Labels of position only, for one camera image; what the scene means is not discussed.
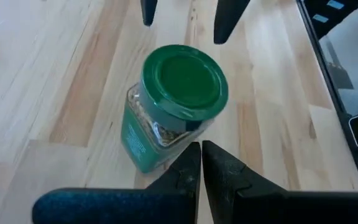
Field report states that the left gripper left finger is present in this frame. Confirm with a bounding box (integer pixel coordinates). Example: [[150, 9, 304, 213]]
[[32, 141, 203, 224]]

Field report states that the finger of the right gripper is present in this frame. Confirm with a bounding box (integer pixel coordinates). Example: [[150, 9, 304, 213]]
[[213, 0, 251, 45], [140, 0, 158, 27]]

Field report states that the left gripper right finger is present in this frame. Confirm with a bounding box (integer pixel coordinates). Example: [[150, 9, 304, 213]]
[[201, 140, 358, 224]]

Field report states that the green-cap spice jar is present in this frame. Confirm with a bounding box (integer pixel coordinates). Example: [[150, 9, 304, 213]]
[[120, 44, 229, 174]]

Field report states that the black bin with blue labels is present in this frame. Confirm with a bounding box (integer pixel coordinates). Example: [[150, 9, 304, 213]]
[[301, 0, 358, 40]]

